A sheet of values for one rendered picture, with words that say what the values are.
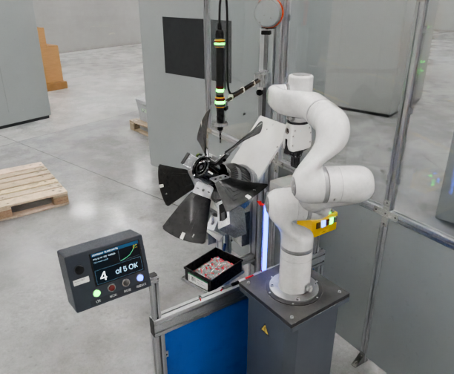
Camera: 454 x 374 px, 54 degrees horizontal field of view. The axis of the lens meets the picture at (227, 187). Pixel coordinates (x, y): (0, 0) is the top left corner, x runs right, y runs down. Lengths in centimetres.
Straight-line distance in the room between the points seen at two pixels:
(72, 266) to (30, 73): 645
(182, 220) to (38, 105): 597
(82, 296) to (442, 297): 161
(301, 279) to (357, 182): 61
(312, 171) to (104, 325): 224
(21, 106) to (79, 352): 535
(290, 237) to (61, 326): 199
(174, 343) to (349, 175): 107
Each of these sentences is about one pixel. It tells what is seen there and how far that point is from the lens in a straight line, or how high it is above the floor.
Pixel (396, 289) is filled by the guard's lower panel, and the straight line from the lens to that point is 252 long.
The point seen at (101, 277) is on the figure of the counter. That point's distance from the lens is 154.
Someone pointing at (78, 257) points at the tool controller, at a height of 125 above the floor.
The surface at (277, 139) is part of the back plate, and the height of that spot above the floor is 130.
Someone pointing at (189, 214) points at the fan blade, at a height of 102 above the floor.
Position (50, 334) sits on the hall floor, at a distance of 320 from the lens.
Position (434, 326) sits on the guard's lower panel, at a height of 52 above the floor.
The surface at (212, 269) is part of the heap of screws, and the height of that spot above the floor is 85.
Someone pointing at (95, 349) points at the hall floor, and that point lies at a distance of 301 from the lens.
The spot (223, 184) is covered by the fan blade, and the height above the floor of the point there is 119.
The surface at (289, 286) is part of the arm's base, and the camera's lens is 174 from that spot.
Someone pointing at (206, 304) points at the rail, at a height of 84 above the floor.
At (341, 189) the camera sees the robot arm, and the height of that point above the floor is 154.
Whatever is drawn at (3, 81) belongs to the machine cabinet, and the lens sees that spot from 762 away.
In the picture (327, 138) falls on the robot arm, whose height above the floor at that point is 166.
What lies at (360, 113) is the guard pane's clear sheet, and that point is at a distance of 238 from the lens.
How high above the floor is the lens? 202
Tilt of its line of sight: 24 degrees down
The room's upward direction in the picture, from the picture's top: straight up
